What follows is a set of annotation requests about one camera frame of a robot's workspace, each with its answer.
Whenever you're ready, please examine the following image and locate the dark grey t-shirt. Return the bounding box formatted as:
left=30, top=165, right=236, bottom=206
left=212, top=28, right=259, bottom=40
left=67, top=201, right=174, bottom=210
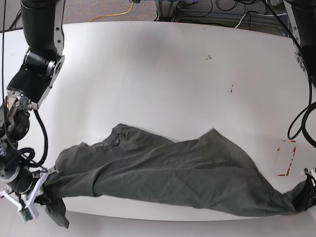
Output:
left=36, top=124, right=316, bottom=228

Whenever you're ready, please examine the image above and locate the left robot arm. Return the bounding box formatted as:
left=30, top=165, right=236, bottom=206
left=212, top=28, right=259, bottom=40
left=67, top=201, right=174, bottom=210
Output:
left=263, top=0, right=316, bottom=174

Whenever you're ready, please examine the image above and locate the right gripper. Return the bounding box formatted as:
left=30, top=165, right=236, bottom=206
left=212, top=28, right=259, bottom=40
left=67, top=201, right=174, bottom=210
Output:
left=0, top=167, right=59, bottom=210

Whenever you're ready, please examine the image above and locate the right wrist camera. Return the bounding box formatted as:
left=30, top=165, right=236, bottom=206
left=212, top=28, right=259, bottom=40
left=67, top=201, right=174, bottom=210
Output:
left=17, top=205, right=39, bottom=223

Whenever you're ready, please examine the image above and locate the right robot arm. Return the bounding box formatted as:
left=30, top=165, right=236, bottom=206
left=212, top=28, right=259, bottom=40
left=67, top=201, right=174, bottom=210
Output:
left=0, top=0, right=65, bottom=208

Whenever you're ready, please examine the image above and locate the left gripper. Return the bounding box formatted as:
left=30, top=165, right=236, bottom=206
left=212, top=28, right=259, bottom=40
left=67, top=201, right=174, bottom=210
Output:
left=302, top=168, right=316, bottom=185

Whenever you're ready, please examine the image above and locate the red tape rectangle marking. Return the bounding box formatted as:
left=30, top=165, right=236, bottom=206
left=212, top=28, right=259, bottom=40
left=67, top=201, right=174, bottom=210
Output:
left=274, top=140, right=297, bottom=177

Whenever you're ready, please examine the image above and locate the yellow cable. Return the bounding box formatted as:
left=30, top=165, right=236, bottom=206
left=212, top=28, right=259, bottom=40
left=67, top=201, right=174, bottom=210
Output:
left=89, top=0, right=135, bottom=23

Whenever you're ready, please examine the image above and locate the white cable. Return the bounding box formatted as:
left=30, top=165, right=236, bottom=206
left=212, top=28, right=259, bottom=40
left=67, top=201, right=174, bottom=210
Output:
left=234, top=10, right=252, bottom=29

